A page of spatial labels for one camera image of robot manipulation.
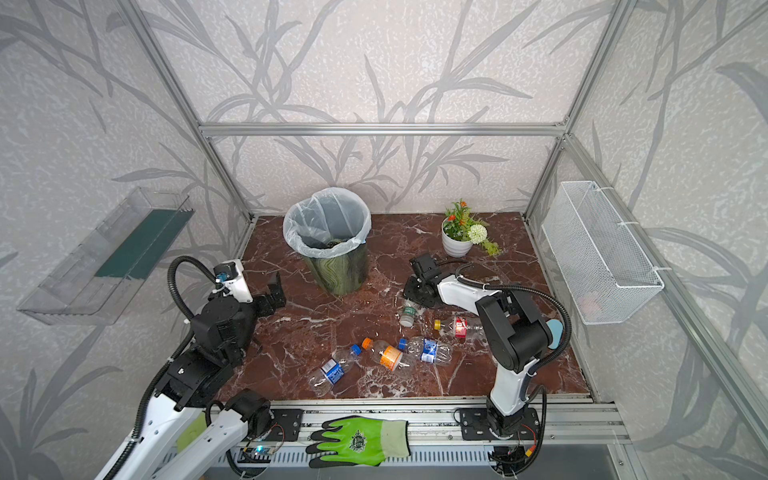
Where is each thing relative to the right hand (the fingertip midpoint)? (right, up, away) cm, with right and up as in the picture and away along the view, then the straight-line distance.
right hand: (407, 284), depth 97 cm
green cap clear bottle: (+1, -7, -8) cm, 10 cm away
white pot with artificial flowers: (+18, +18, +2) cm, 26 cm away
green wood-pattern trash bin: (-19, +4, -8) cm, 21 cm away
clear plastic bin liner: (-25, +20, 0) cm, 32 cm away
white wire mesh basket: (+41, +9, -35) cm, 54 cm away
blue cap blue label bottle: (+6, -16, -14) cm, 22 cm away
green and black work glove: (-13, -33, -26) cm, 44 cm away
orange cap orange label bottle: (-5, -17, -16) cm, 24 cm away
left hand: (-34, +8, -27) cm, 44 cm away
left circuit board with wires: (-34, -35, -25) cm, 55 cm away
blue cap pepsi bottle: (-23, -23, -17) cm, 37 cm away
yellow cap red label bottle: (+15, -10, -11) cm, 22 cm away
